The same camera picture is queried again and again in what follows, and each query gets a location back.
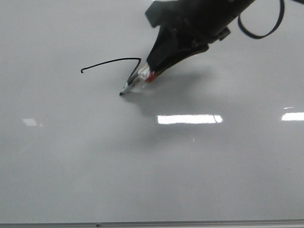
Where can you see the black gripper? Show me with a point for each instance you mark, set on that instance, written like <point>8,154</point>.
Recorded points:
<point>182,22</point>

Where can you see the whiteboard marker with black cap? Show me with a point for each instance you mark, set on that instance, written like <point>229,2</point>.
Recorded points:
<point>138,79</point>

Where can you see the white glossy whiteboard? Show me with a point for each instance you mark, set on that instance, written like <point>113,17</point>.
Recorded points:
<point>219,136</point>

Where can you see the grey aluminium whiteboard frame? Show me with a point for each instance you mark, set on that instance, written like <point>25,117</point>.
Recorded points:
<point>281,223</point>

